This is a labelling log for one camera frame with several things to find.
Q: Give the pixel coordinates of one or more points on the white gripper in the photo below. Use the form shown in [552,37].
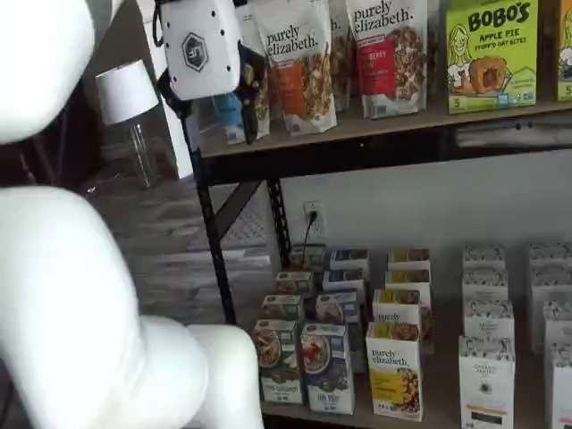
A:
[201,49]

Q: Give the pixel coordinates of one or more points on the blue and white oatmeal box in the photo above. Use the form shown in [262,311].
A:
[350,258]
[335,306]
[346,279]
[326,371]

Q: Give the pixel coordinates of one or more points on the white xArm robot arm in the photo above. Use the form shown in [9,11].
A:
[67,290]

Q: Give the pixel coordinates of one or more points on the black metal shelf rack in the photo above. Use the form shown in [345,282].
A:
[215,250]

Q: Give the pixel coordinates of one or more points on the yellow and white granola box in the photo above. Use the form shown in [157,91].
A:
[409,278]
[395,308]
[409,257]
[393,375]

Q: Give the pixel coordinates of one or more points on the green Bobo's apple pie box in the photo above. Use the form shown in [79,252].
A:
[491,53]

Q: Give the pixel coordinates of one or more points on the white organic pantry box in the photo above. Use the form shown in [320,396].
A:
[549,281]
[485,257]
[558,322]
[487,384]
[549,254]
[485,286]
[487,322]
[561,389]

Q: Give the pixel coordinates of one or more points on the yellow Bobo's oat bites box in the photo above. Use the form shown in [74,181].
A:
[565,53]

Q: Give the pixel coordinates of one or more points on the blue granola bag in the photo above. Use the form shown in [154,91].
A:
[225,118]

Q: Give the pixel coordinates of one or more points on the white shade table lamp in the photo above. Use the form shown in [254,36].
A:
[127,91]

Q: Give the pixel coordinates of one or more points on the grey patterned doormat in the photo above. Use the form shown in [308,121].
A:
[246,223]

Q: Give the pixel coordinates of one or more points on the brown leather armchair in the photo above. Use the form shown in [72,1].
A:
[67,147]

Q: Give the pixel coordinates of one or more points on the red granola bag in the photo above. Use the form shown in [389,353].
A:
[380,67]

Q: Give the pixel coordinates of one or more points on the white wall outlet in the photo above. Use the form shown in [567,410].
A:
[321,207]

